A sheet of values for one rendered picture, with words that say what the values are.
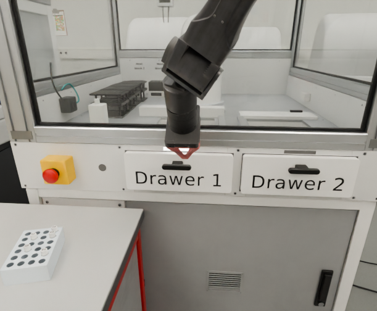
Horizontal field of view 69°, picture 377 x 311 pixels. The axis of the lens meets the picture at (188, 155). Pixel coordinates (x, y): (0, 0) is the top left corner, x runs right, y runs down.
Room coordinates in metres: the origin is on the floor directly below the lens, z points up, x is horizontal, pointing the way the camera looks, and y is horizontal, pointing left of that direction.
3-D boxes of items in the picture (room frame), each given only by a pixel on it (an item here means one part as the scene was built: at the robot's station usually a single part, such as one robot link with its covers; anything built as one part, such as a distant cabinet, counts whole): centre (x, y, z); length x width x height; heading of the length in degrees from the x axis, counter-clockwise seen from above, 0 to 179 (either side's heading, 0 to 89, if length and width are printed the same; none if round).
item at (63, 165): (0.68, 0.36, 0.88); 0.07 x 0.05 x 0.07; 86
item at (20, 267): (0.46, 0.32, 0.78); 0.12 x 0.08 x 0.04; 10
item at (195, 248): (1.15, -0.06, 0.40); 1.03 x 0.95 x 0.80; 86
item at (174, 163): (0.64, 0.03, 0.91); 0.07 x 0.04 x 0.01; 86
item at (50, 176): (0.65, 0.36, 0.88); 0.04 x 0.03 x 0.04; 86
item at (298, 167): (0.62, -0.29, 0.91); 0.07 x 0.04 x 0.01; 86
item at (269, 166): (0.65, -0.29, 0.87); 0.29 x 0.02 x 0.11; 86
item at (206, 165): (0.67, 0.03, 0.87); 0.29 x 0.02 x 0.11; 86
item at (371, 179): (1.15, -0.05, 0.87); 1.02 x 0.95 x 0.14; 86
